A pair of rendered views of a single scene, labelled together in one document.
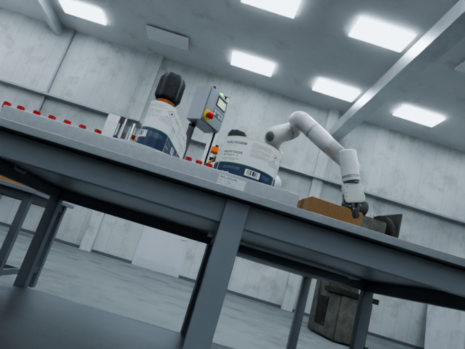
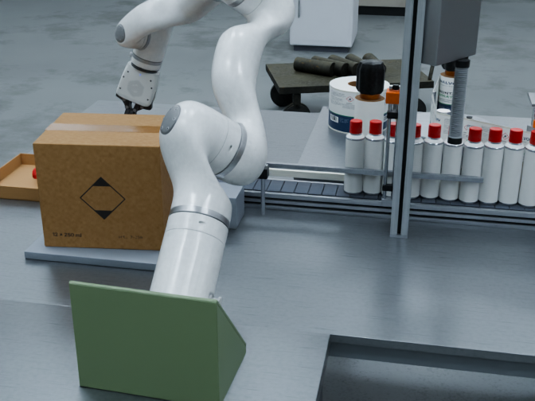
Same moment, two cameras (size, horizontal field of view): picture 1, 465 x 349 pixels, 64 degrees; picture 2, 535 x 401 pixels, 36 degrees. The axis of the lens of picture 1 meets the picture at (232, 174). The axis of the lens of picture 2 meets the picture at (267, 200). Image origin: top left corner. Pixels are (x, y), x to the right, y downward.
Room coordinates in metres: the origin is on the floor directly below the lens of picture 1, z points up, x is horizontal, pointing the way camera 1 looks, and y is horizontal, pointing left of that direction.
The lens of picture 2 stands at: (3.80, 0.21, 1.76)
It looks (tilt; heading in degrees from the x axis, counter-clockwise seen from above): 24 degrees down; 192
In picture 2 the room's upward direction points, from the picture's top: straight up
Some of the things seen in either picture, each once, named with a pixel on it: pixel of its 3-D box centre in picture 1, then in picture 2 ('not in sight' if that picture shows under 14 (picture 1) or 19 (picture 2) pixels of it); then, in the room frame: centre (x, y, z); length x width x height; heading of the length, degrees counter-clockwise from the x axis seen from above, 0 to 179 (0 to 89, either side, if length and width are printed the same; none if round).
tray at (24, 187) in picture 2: not in sight; (47, 177); (1.73, -0.89, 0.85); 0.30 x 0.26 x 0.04; 91
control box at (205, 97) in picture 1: (208, 109); (442, 17); (1.79, 0.22, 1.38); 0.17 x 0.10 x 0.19; 146
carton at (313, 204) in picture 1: (322, 230); (112, 179); (2.01, -0.56, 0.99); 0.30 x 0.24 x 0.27; 98
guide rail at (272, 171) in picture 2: not in sight; (284, 173); (1.68, -0.18, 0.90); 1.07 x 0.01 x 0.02; 91
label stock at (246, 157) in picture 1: (245, 169); (358, 104); (1.13, -0.04, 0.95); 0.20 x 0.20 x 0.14
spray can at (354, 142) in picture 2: not in sight; (354, 156); (1.71, 0.01, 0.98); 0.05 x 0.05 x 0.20
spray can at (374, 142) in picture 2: not in sight; (373, 157); (1.71, 0.07, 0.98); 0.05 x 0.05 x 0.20
